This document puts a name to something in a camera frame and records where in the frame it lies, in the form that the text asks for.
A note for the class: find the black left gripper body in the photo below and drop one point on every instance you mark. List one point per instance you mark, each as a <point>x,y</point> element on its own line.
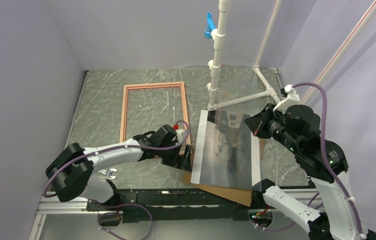
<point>165,153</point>

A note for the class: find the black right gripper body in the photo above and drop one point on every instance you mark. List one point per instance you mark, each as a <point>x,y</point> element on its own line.
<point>275,121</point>

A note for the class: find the glossy photo with white borders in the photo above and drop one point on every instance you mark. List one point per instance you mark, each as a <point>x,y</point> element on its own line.
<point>227,154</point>

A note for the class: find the red wooden picture frame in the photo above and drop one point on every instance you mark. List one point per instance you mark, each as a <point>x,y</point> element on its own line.
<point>130,87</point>

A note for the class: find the brown cardboard backing board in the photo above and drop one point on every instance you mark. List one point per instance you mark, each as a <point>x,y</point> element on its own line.
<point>237,195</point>

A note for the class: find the white PVC pipe stand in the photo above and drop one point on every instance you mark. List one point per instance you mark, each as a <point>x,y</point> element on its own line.
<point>215,65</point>

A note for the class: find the clear acrylic sheet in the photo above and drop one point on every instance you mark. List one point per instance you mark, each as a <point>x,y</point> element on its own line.
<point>274,162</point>

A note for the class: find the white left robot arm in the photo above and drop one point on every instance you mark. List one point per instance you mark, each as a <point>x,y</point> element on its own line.
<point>69,175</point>

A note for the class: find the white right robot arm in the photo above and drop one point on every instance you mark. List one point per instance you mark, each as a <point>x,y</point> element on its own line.
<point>325,163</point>

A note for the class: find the silver open-end wrench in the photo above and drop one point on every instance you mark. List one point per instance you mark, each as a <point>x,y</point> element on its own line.
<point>109,173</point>

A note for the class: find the blue pipe fitting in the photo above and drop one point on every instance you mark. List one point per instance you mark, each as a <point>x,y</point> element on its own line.
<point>211,29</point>

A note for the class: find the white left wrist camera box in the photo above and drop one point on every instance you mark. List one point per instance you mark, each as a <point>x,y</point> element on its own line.
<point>181,132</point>

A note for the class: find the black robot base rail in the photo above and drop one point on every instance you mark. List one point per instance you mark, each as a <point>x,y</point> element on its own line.
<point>171,205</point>

